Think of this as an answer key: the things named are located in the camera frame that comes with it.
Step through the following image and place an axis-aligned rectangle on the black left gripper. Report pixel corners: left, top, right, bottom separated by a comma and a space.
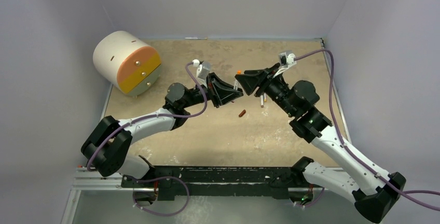
181, 73, 243, 109

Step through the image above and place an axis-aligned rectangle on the white pen grey tip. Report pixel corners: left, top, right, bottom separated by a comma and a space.
259, 95, 265, 108

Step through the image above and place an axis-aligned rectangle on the white pen orange tip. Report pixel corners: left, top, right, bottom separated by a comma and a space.
184, 37, 208, 40

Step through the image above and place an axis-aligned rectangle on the white pen red tip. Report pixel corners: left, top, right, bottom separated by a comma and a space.
233, 80, 239, 90

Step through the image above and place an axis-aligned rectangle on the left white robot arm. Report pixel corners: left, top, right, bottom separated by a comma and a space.
80, 73, 243, 187

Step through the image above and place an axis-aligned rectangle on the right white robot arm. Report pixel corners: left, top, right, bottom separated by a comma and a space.
235, 64, 406, 223

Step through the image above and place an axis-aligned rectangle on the brown pen cap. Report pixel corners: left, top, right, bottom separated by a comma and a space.
239, 109, 246, 118

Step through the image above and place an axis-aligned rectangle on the round cream drawer cabinet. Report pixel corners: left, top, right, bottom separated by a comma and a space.
92, 31, 162, 97

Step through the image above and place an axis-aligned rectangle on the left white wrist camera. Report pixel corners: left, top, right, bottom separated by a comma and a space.
192, 59, 211, 87

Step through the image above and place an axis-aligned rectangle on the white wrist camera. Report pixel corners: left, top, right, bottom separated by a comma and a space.
192, 59, 211, 87
274, 50, 297, 77

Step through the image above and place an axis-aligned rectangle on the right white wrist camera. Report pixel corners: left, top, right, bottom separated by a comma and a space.
274, 50, 297, 77

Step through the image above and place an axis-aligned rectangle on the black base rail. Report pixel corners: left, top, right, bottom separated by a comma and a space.
121, 165, 321, 204

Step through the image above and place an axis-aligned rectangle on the aluminium frame rail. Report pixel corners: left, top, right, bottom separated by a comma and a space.
62, 167, 384, 224

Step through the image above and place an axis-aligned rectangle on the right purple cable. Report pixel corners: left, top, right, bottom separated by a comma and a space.
295, 49, 440, 209

